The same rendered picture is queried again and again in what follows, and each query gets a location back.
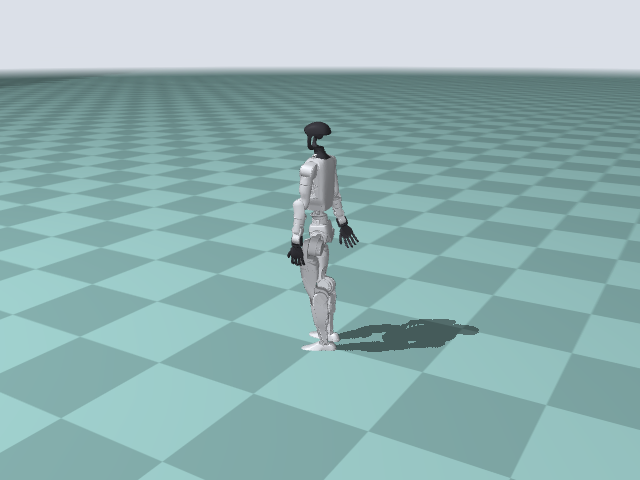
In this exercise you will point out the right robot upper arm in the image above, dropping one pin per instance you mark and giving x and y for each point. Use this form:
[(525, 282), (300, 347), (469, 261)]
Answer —
[(336, 186)]

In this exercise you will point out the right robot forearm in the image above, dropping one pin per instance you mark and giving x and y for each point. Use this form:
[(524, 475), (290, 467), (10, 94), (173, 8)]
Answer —
[(337, 209)]

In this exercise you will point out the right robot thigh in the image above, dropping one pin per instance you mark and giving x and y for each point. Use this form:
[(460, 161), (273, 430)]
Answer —
[(324, 280)]

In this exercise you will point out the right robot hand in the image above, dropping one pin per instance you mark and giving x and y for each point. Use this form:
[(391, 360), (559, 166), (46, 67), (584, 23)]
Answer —
[(345, 232)]

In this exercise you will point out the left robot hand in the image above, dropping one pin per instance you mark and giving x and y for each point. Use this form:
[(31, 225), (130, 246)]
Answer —
[(296, 253)]

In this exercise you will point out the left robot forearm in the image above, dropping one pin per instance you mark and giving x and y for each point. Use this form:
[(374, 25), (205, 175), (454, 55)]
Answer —
[(299, 220)]

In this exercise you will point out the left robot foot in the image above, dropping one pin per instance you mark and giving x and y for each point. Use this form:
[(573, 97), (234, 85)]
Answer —
[(317, 347)]

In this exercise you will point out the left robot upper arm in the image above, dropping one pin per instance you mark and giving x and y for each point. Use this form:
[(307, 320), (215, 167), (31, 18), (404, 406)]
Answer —
[(308, 172)]

